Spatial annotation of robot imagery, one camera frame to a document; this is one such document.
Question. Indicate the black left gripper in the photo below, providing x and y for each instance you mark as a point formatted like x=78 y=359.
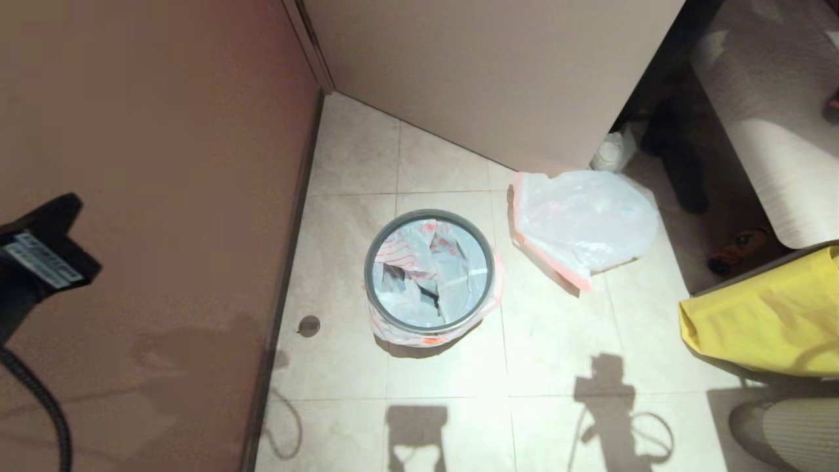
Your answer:
x=33 y=275

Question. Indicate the white red-printed plastic bag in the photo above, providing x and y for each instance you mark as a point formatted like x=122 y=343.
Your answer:
x=426 y=288

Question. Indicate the yellow fabric bag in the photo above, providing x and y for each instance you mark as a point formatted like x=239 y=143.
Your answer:
x=754 y=321

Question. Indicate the round metal floor disc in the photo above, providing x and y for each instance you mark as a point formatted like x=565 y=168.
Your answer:
x=309 y=325

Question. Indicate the white cabinet door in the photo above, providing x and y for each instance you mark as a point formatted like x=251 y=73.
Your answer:
x=491 y=65

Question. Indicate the white round fluffy object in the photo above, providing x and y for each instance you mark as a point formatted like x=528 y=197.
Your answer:
x=613 y=152

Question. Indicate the small orange red object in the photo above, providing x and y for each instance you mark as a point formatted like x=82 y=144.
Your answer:
x=737 y=249

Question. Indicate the beige woodgrain table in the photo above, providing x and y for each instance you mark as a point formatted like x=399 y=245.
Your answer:
x=773 y=98

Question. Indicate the ribbed cream vase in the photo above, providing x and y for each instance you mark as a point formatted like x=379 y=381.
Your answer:
x=793 y=432

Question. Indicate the red black object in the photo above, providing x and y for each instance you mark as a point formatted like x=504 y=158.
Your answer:
x=832 y=108

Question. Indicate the grey door frame strip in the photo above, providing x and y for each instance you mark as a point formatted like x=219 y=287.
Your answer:
x=308 y=40

